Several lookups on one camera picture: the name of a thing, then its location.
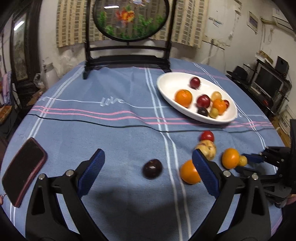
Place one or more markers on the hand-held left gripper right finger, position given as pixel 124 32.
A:
pixel 205 173

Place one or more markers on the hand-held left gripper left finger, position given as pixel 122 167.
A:
pixel 91 172

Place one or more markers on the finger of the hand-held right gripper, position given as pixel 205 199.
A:
pixel 254 158
pixel 245 171

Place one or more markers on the small green jujube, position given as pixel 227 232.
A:
pixel 214 113
pixel 242 161

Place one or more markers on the small red plum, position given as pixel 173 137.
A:
pixel 207 135
pixel 227 103

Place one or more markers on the dark purple plum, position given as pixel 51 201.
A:
pixel 152 169
pixel 202 112

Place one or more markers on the red apple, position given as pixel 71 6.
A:
pixel 195 82
pixel 203 101

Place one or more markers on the yellow apple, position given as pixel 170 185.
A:
pixel 216 95

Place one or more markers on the large orange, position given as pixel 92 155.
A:
pixel 183 98

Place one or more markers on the white oval plate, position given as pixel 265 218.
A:
pixel 171 85

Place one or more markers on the person's right hand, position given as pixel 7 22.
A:
pixel 286 202

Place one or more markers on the blue striped tablecloth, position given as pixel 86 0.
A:
pixel 92 129

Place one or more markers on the white plastic bucket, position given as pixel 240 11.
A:
pixel 285 121

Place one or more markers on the black desk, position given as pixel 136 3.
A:
pixel 256 97

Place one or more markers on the red smartphone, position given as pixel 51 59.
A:
pixel 24 170

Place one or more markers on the computer monitor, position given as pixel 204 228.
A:
pixel 267 80

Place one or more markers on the black hat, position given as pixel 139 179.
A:
pixel 239 72

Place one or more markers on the black speaker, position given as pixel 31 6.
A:
pixel 282 64

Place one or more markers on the brown cushion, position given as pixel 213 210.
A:
pixel 4 114

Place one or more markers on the white jug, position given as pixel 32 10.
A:
pixel 49 74

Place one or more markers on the white air conditioner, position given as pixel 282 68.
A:
pixel 282 19

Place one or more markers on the dark framed painting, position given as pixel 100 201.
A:
pixel 20 48

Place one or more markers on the checked beige curtain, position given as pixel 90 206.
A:
pixel 71 25

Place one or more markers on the round goldfish screen ornament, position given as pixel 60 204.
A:
pixel 129 18

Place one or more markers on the wall power outlet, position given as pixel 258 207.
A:
pixel 218 44

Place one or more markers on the wall electric panel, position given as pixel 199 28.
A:
pixel 252 22

